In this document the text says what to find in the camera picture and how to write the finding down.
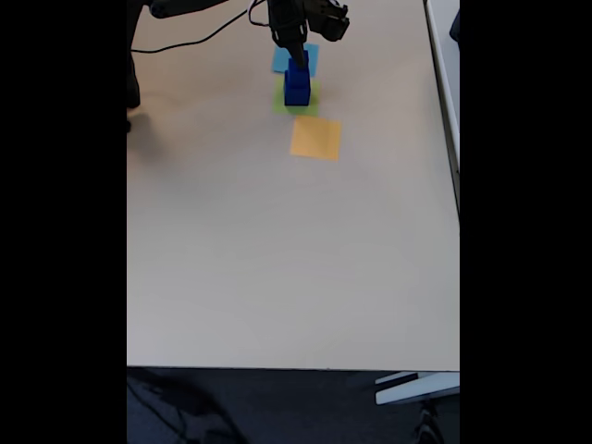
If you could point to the small blue cube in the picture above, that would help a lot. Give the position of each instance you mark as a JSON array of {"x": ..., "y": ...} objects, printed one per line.
[{"x": 292, "y": 65}]

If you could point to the medium blue cube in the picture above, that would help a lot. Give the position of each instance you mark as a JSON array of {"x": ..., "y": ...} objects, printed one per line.
[{"x": 296, "y": 79}]

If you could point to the large blue cube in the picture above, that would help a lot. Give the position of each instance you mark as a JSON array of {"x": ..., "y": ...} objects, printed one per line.
[{"x": 296, "y": 97}]

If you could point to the blue paper square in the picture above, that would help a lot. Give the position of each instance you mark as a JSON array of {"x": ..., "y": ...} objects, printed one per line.
[{"x": 279, "y": 62}]

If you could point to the green paper square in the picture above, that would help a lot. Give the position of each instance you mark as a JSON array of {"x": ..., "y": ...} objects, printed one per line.
[{"x": 314, "y": 108}]

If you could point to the orange paper square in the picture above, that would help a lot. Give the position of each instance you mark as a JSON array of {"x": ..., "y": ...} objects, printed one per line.
[{"x": 316, "y": 139}]

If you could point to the white neighbouring table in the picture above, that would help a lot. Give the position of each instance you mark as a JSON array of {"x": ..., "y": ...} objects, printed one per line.
[{"x": 446, "y": 69}]

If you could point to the dark blue object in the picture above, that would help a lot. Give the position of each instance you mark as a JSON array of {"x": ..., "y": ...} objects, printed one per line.
[{"x": 456, "y": 25}]

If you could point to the white table foot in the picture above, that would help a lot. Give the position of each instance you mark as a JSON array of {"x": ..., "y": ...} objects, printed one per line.
[{"x": 416, "y": 388}]

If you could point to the black camera box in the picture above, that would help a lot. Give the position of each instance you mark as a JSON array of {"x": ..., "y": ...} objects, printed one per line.
[{"x": 330, "y": 20}]

